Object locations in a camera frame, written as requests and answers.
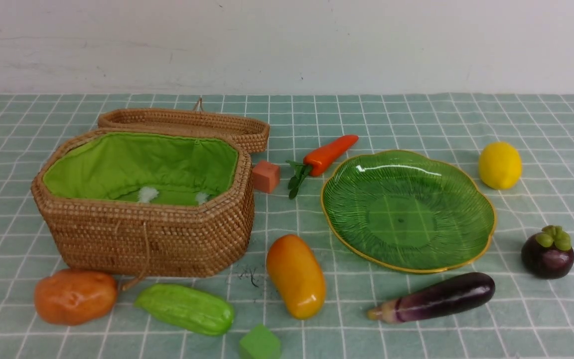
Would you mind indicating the purple toy eggplant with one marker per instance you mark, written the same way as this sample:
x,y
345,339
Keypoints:
x,y
448,297

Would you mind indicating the green glass leaf plate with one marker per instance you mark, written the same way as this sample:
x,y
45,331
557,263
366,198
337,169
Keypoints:
x,y
406,212

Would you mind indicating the orange yellow toy mango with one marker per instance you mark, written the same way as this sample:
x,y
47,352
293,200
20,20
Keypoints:
x,y
297,276

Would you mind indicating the green checkered tablecloth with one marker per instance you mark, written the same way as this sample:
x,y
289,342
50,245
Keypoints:
x,y
527,318

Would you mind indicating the orange toy carrot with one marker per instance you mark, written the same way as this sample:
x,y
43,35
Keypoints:
x,y
318,161

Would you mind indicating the brown toy potato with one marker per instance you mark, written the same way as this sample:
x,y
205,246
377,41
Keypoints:
x,y
74,297

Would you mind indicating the green foam cube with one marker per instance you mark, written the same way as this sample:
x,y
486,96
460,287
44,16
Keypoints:
x,y
260,343

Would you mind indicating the green toy bitter gourd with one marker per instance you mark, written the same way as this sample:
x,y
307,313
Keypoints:
x,y
188,308

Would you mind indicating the orange foam cube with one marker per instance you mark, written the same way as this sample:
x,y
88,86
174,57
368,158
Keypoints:
x,y
266,176

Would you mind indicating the woven wicker basket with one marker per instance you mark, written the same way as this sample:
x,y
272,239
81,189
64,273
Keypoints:
x,y
143,203

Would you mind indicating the woven wicker basket lid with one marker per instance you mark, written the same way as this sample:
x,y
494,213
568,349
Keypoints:
x,y
249,133

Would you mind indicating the purple toy mangosteen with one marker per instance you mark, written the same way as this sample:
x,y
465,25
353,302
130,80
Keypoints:
x,y
548,254

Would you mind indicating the yellow toy lemon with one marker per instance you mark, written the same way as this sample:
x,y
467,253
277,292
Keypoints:
x,y
500,166

